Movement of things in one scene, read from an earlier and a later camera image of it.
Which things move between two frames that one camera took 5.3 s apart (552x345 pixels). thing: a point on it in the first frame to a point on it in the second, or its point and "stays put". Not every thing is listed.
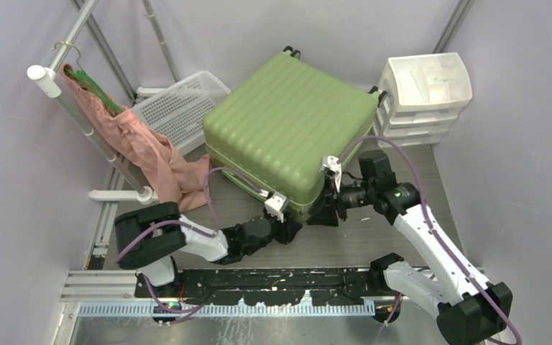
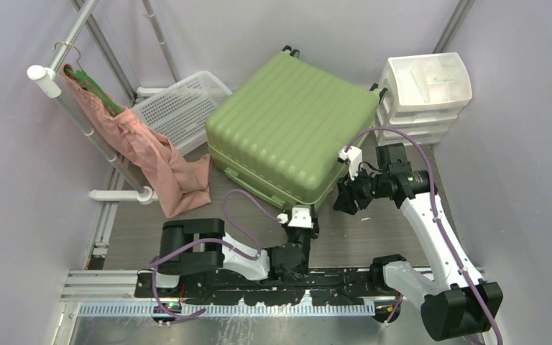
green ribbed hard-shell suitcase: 270,126 stays put
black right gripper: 324,209 to 348,192
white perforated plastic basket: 177,111 stays put
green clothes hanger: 82,77 stays put
